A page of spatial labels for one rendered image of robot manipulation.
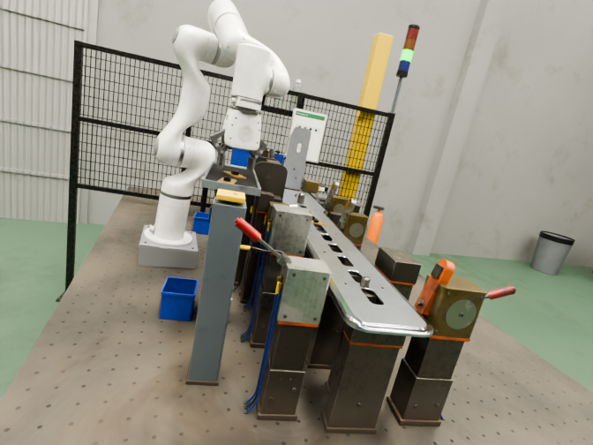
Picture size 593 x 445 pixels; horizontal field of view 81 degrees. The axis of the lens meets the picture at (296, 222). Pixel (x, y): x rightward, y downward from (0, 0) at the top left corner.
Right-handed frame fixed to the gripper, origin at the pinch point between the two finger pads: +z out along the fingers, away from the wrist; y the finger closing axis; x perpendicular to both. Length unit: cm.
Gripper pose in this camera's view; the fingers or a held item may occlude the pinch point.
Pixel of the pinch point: (236, 166)
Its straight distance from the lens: 101.7
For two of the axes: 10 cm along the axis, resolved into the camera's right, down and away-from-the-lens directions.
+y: 8.1, 0.1, 5.9
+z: -2.0, 9.5, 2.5
